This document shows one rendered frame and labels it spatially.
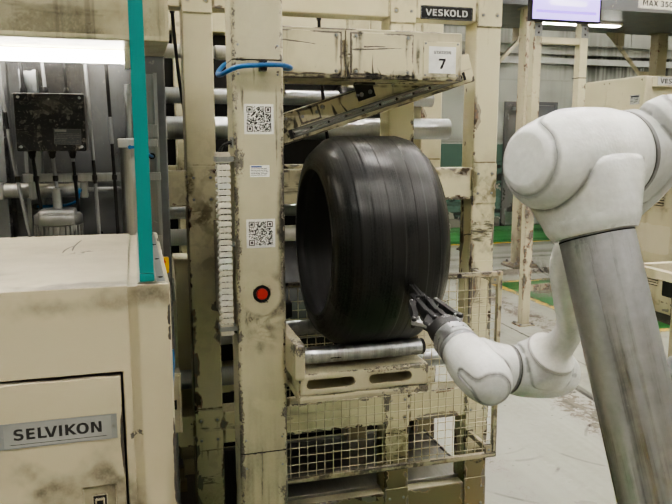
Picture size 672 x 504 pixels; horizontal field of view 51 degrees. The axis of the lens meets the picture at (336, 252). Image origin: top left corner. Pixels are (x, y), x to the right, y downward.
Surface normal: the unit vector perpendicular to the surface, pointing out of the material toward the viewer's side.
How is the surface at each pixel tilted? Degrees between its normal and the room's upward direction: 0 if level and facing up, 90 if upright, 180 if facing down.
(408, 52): 90
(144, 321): 90
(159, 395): 90
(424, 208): 67
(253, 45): 90
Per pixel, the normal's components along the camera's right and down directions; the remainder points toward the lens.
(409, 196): 0.24, -0.35
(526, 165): -0.85, -0.01
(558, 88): 0.28, 0.15
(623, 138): 0.51, -0.25
